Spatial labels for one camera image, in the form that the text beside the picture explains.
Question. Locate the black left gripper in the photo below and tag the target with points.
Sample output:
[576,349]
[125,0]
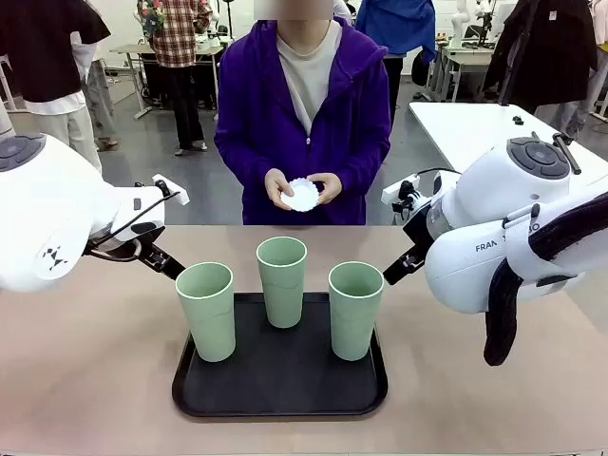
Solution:
[102,251]

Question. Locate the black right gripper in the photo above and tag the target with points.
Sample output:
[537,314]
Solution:
[420,233]

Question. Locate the pale green plastic cup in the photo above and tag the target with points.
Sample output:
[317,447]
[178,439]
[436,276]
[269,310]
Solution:
[354,323]
[209,323]
[282,294]

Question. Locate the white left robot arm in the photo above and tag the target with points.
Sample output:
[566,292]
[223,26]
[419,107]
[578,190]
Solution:
[43,209]

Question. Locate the purple sleeved left forearm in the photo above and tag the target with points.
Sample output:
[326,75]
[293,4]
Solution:
[366,166]

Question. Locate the purple sleeved right forearm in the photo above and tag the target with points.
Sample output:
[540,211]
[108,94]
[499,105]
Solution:
[237,161]

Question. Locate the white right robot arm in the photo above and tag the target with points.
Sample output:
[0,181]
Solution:
[494,204]

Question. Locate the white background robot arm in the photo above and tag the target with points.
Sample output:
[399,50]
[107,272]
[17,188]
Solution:
[457,24]

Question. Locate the person's left hand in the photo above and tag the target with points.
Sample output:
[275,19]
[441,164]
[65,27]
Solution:
[330,187]

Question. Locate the person's right hand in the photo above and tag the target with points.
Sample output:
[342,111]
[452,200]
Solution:
[275,187]

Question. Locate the white side table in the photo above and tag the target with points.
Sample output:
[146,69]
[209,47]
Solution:
[456,128]

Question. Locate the black plastic tray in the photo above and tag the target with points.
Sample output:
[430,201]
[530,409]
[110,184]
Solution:
[285,380]

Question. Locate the person in purple hoodie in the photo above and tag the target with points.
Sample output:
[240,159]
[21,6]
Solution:
[266,95]

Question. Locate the white cylindrical air purifier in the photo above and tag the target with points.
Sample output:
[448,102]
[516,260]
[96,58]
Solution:
[5,121]

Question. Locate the grey background desk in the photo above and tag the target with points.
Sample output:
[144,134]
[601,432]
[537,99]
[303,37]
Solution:
[130,52]

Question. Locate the person in plaid shirt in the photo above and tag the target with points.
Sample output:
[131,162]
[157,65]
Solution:
[178,43]

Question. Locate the person in dark shirt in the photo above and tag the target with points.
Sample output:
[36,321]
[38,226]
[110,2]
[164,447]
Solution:
[43,57]

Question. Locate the person in blue jacket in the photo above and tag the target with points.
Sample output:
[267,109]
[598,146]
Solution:
[399,24]

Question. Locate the hanging black jacket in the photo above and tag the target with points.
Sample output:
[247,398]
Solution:
[546,52]

